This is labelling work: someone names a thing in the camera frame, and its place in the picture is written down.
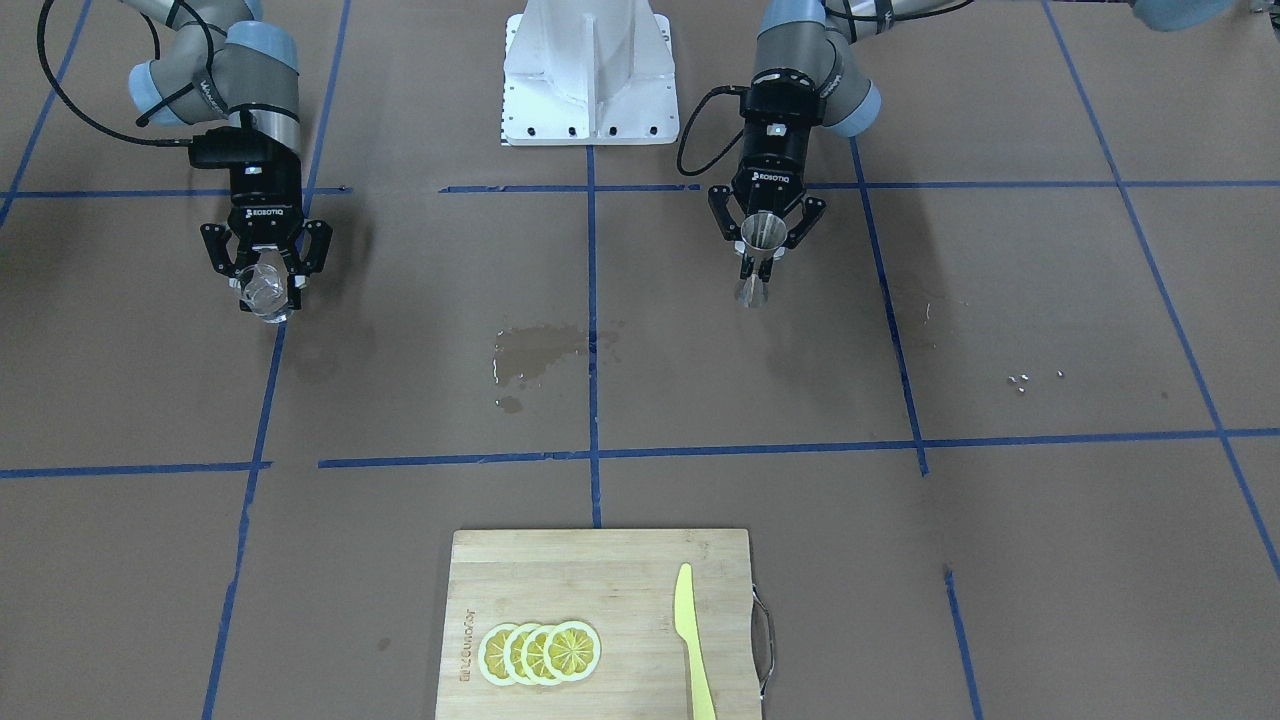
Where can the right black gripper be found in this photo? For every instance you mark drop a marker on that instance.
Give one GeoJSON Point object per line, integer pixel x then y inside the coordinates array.
{"type": "Point", "coordinates": [265, 207]}

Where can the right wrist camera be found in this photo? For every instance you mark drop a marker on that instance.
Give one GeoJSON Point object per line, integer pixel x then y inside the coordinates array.
{"type": "Point", "coordinates": [227, 147]}

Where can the yellow plastic knife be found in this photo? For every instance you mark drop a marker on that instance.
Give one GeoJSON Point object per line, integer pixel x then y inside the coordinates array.
{"type": "Point", "coordinates": [687, 629]}

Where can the lemon slice two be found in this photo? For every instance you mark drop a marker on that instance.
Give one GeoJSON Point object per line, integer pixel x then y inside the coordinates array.
{"type": "Point", "coordinates": [534, 657]}

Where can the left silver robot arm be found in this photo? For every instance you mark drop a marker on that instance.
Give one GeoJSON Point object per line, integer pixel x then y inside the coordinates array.
{"type": "Point", "coordinates": [816, 37]}

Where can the lemon slice three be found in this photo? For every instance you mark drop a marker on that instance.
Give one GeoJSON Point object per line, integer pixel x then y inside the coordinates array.
{"type": "Point", "coordinates": [513, 654]}

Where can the lemon slice four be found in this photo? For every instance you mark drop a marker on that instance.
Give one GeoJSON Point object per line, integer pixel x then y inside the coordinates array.
{"type": "Point", "coordinates": [492, 663]}

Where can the bamboo cutting board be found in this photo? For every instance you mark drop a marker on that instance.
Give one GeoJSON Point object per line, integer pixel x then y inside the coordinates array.
{"type": "Point", "coordinates": [622, 583]}

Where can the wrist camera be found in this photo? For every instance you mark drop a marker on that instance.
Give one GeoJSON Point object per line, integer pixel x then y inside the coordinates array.
{"type": "Point", "coordinates": [782, 95]}
{"type": "Point", "coordinates": [227, 147]}

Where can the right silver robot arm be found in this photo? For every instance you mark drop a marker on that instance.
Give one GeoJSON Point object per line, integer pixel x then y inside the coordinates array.
{"type": "Point", "coordinates": [230, 68]}

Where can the clear glass cup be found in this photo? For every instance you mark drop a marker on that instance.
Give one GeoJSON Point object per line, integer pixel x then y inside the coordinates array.
{"type": "Point", "coordinates": [263, 290]}

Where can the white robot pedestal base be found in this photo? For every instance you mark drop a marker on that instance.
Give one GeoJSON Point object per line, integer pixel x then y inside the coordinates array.
{"type": "Point", "coordinates": [588, 73]}

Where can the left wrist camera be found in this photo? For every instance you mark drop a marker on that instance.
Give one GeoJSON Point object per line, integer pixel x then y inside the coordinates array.
{"type": "Point", "coordinates": [782, 95]}

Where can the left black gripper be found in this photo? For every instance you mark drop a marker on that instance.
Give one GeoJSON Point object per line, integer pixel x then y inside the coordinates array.
{"type": "Point", "coordinates": [771, 172]}

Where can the steel jigger measuring cup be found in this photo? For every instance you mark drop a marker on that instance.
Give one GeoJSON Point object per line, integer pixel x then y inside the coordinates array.
{"type": "Point", "coordinates": [763, 237]}

